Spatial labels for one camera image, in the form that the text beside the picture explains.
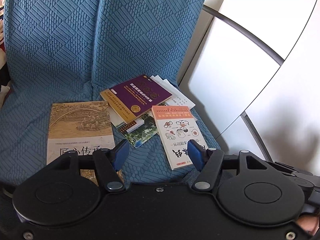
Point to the purple and gold book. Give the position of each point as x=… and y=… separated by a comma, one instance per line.
x=133, y=98

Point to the white text paper sheets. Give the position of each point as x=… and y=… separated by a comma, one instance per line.
x=177, y=98

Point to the person's right hand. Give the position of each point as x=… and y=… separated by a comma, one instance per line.
x=309, y=223

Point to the right blue floor chair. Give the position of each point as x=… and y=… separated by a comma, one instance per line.
x=136, y=37

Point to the blue floor chair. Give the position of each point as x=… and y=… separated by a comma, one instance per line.
x=50, y=47
x=136, y=37

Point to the orange white cartoon book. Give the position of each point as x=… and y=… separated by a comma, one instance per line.
x=176, y=126

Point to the dark curved metal bar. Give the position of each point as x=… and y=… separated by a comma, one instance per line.
x=257, y=41

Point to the tan Chinese painting book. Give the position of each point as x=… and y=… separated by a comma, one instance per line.
x=80, y=126

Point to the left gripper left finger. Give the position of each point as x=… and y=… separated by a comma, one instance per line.
x=107, y=163

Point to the left blue floor chair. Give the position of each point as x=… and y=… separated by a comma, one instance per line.
x=50, y=47

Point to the building photo postcard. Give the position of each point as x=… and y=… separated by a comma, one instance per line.
x=140, y=130

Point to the striped red black blanket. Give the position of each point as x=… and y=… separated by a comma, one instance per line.
x=4, y=73

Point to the white lined paper sheet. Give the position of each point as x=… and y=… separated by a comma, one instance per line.
x=116, y=120

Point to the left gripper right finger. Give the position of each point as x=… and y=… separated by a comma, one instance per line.
x=208, y=162

